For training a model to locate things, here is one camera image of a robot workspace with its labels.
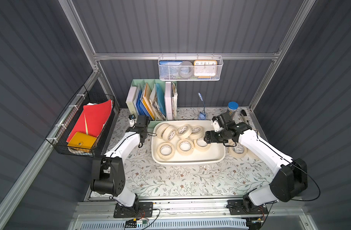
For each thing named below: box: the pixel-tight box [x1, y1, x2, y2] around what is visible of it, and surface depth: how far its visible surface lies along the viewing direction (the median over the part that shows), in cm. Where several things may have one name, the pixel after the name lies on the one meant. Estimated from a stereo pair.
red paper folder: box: [66, 99, 113, 143], surface depth 76 cm
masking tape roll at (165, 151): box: [156, 141, 176, 161], surface depth 96 cm
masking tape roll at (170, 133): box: [162, 125, 178, 142], surface depth 97 cm
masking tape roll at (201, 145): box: [193, 137, 211, 152], surface depth 97 cm
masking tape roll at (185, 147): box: [176, 138, 195, 156], surface depth 98 cm
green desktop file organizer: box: [126, 78, 178, 129], surface depth 99 cm
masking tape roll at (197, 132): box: [188, 125, 204, 140], surface depth 99 cm
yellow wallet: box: [67, 131, 98, 153], surface depth 65 cm
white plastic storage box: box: [151, 119, 226, 164], surface depth 97 cm
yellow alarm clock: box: [193, 59, 218, 79], surface depth 90 cm
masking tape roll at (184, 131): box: [176, 123, 193, 139], surface depth 103 cm
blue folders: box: [135, 89, 152, 120], surface depth 97 cm
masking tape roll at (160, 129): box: [155, 122, 171, 139], surface depth 97 cm
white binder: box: [164, 81, 174, 121], surface depth 98 cm
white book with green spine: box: [125, 85, 139, 116], surface depth 93 cm
